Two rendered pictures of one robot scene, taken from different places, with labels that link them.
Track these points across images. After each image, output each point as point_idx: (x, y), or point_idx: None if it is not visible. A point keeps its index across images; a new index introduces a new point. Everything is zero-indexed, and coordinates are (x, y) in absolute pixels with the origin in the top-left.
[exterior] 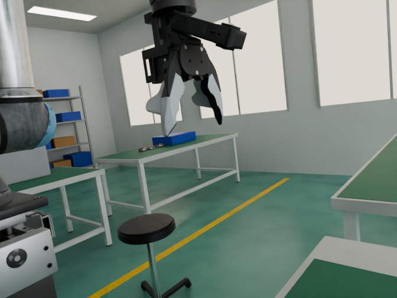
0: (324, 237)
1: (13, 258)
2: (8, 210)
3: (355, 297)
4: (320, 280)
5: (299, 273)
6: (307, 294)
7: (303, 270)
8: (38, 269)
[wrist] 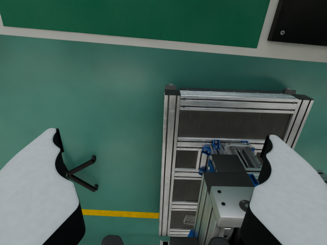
0: None
1: None
2: None
3: None
4: (39, 7)
5: (41, 33)
6: (68, 13)
7: (33, 30)
8: (228, 193)
